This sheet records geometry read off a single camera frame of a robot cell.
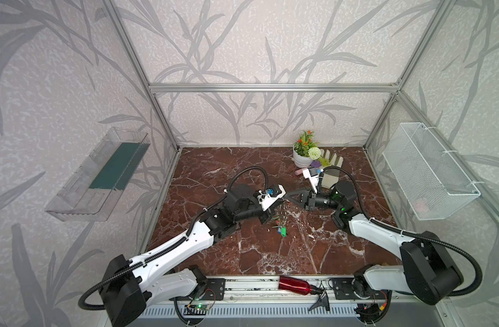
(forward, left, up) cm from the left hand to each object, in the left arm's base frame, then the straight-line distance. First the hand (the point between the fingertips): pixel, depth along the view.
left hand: (284, 196), depth 70 cm
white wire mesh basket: (-1, -45, +9) cm, 46 cm away
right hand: (+2, -1, -1) cm, 2 cm away
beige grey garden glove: (+26, -29, -25) cm, 46 cm away
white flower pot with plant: (+34, -14, -13) cm, 39 cm away
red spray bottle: (-24, -5, -22) cm, 33 cm away
